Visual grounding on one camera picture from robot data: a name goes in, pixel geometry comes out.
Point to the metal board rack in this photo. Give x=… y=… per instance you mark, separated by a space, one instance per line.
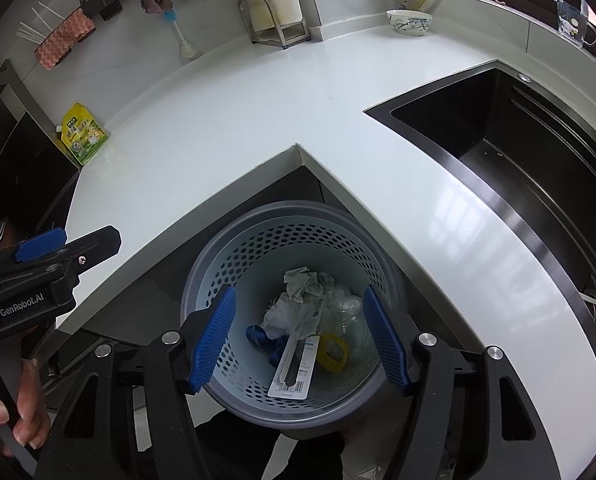
x=288 y=35

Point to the white floral bowl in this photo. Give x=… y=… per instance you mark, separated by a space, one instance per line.
x=410 y=22

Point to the clear toothbrush package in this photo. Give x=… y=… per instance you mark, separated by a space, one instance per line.
x=295 y=375

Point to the grey perforated waste basket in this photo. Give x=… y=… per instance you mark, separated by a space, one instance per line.
x=298 y=400

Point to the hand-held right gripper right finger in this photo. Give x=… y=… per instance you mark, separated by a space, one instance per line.
x=385 y=342

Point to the black wall clip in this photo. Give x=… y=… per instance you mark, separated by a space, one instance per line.
x=112 y=11

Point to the person's left hand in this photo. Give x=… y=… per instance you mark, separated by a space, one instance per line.
x=28 y=410

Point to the clear glass mug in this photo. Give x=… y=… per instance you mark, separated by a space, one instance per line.
x=575 y=22

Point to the black kitchen sink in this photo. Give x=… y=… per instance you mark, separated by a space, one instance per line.
x=538 y=160

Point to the pink striped dishcloth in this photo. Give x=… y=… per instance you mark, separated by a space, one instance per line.
x=63 y=42

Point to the printed paper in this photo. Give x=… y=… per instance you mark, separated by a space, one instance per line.
x=308 y=285

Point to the yellow plastic lid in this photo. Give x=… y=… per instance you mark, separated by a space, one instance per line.
x=333 y=355

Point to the black cooktop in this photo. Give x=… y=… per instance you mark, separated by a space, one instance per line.
x=18 y=160

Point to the blue white bottle brush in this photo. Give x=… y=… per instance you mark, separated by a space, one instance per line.
x=185 y=45

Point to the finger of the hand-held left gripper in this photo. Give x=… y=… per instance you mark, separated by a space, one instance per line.
x=95 y=250
x=38 y=247

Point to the clear plastic container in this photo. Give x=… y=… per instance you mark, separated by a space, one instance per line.
x=350 y=315

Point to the white tissue paper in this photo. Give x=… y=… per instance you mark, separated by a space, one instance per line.
x=278 y=320

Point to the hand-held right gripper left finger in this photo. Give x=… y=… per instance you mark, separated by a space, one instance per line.
x=213 y=342

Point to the yellow green refill pouch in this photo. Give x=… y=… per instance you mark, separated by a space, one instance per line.
x=84 y=135

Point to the white chopsticks bundle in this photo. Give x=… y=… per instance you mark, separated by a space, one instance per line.
x=35 y=27

